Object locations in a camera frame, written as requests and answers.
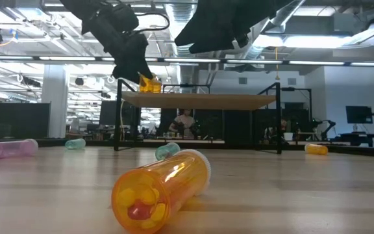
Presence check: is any small orange medicine bottle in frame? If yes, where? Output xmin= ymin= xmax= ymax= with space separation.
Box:
xmin=305 ymin=143 xmax=329 ymax=156

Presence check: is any wooden shelf with black legs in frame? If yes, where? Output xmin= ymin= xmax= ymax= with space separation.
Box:
xmin=113 ymin=79 xmax=282 ymax=155

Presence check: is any long orange medicine bottle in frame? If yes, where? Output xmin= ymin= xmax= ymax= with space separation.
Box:
xmin=110 ymin=148 xmax=212 ymax=234

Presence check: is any black computer monitor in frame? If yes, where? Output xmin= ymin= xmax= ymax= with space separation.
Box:
xmin=345 ymin=105 xmax=374 ymax=125

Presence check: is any bright ceiling light panel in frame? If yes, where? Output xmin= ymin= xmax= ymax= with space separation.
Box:
xmin=253 ymin=32 xmax=353 ymax=50

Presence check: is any green medicine bottle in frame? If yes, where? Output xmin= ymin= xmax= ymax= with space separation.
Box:
xmin=64 ymin=138 xmax=87 ymax=151
xmin=155 ymin=142 xmax=181 ymax=161

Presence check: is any person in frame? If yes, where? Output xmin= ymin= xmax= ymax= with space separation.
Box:
xmin=168 ymin=109 xmax=197 ymax=140

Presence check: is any silver ribbed ventilation duct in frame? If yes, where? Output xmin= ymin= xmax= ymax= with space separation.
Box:
xmin=164 ymin=3 xmax=204 ymax=59

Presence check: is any white square pillar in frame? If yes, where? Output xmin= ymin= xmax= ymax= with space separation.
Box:
xmin=41 ymin=64 xmax=70 ymax=140

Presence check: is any pink medicine bottle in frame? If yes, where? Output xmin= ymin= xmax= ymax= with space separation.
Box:
xmin=0 ymin=138 xmax=40 ymax=160

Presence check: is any black desk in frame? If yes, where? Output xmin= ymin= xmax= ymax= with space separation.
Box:
xmin=338 ymin=131 xmax=374 ymax=148

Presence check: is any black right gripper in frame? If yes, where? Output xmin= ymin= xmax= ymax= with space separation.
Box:
xmin=175 ymin=0 xmax=284 ymax=55

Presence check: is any black office partition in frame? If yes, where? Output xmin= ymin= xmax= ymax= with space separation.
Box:
xmin=0 ymin=102 xmax=51 ymax=140
xmin=192 ymin=109 xmax=310 ymax=144

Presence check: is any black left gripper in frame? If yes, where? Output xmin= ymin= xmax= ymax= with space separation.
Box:
xmin=104 ymin=31 xmax=155 ymax=85

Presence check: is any yellow hanging cord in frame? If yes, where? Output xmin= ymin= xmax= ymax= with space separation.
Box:
xmin=273 ymin=47 xmax=281 ymax=81

